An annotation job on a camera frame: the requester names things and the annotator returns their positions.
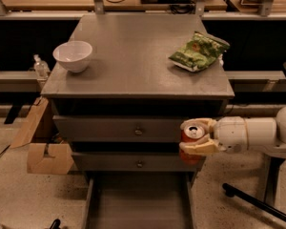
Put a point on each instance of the red coke can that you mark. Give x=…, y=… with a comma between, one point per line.
x=191, y=133

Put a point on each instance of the white bowl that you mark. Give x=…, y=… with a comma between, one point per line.
x=73, y=56

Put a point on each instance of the wooden desk in background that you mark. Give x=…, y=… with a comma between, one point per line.
x=79, y=5

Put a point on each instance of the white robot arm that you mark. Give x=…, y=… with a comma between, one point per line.
x=264, y=134

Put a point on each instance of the grey open bottom drawer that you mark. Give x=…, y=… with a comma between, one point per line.
x=143, y=200

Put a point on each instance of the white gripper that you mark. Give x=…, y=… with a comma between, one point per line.
x=230, y=133

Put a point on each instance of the grey top drawer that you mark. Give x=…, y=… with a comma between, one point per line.
x=79, y=128

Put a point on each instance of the green chip bag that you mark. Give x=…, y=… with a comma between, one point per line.
x=200, y=52

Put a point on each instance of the grey middle drawer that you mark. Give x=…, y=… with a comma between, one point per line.
x=152, y=162

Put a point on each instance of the brass top drawer knob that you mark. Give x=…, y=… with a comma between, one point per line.
x=138, y=131

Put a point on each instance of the grey drawer cabinet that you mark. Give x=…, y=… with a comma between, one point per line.
x=130, y=74

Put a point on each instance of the brass drawer knob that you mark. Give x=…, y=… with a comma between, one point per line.
x=139, y=164
x=138, y=131

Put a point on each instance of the brass middle drawer knob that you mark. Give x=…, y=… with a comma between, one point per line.
x=139, y=164

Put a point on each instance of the brown cardboard box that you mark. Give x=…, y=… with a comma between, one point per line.
x=48, y=153

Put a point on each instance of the clear plastic bottle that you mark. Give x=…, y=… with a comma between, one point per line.
x=41, y=67

